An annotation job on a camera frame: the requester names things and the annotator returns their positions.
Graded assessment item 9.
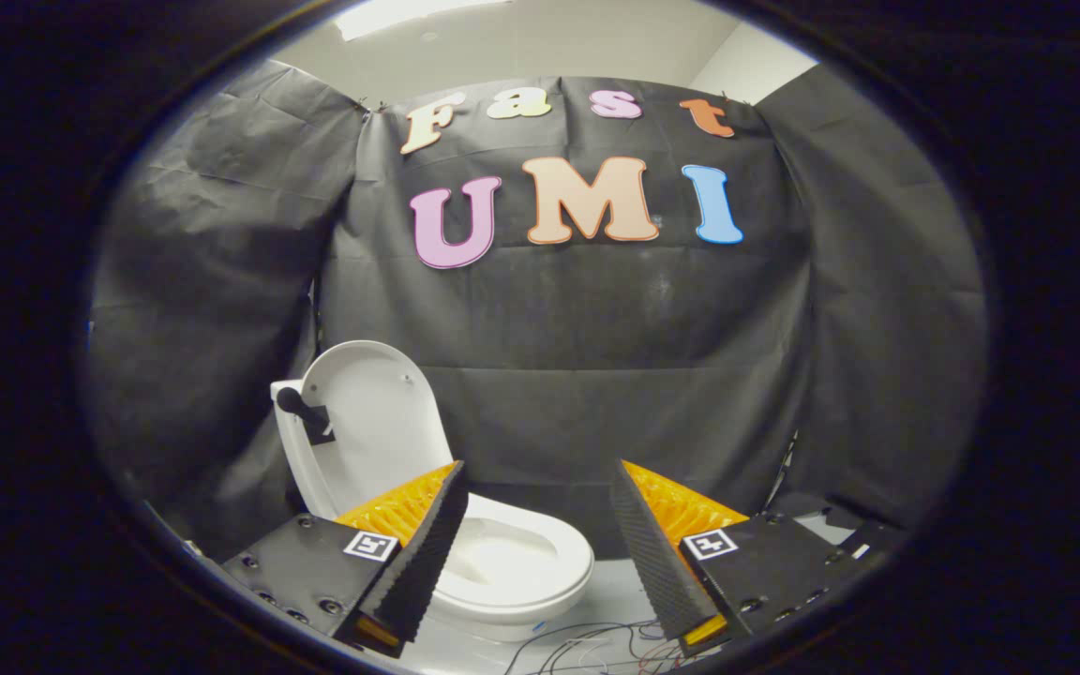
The black knob handle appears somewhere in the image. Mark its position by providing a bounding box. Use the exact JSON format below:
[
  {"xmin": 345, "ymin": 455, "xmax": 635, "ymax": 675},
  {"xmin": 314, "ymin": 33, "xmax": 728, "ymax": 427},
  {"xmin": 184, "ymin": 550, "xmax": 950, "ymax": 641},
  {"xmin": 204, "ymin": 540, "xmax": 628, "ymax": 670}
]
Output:
[{"xmin": 275, "ymin": 386, "xmax": 338, "ymax": 446}]

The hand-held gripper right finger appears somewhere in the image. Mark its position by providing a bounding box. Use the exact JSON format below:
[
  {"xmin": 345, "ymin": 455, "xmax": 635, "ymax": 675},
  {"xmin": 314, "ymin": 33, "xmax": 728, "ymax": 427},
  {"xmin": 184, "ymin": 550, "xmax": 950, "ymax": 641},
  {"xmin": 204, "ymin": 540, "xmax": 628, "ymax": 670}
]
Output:
[{"xmin": 609, "ymin": 459, "xmax": 867, "ymax": 658}]

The black backdrop cloth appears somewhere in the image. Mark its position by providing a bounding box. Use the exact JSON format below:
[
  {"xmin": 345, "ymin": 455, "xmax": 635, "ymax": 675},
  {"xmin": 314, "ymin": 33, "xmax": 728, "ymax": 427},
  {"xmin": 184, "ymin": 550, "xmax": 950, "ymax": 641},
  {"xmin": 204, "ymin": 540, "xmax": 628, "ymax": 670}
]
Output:
[{"xmin": 81, "ymin": 58, "xmax": 989, "ymax": 563}]

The white toilet lid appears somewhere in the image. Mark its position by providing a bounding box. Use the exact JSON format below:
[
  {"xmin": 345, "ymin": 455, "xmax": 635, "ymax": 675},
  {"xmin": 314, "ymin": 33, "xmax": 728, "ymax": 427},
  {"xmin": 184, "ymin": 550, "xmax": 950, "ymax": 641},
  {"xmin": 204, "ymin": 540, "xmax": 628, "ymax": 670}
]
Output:
[{"xmin": 298, "ymin": 339, "xmax": 458, "ymax": 518}]

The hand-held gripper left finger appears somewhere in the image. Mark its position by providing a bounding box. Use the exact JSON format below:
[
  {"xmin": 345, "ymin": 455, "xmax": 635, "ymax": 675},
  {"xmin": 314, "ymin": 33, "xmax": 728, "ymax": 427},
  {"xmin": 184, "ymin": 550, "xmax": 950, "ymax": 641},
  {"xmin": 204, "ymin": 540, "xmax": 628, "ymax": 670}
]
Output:
[{"xmin": 221, "ymin": 459, "xmax": 471, "ymax": 660}]

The tangle of thin cables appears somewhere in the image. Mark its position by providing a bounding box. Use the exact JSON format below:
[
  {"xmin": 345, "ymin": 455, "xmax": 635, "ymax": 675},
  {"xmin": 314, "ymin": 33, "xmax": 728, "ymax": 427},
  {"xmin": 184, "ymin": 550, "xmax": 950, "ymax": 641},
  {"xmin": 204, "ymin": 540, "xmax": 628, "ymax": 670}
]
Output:
[{"xmin": 502, "ymin": 619, "xmax": 693, "ymax": 675}]

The white toilet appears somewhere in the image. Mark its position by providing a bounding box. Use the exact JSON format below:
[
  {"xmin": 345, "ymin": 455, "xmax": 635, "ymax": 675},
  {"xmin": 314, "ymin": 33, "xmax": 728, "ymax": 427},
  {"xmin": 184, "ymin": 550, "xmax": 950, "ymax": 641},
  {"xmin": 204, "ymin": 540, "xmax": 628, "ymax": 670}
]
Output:
[{"xmin": 269, "ymin": 379, "xmax": 596, "ymax": 644}]

